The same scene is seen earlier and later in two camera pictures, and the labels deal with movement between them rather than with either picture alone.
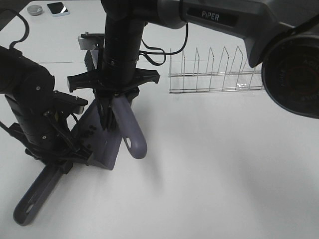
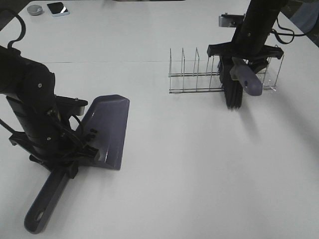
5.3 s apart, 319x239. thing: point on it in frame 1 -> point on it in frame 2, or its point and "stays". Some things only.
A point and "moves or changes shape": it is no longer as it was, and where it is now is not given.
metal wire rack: (209, 80) stays
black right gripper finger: (105, 105) -> (226, 64)
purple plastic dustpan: (105, 145) moves or changes shape
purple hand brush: (133, 137) -> (235, 76)
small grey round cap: (35, 9) stays
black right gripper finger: (131, 93) -> (257, 64)
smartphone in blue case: (58, 9) stays
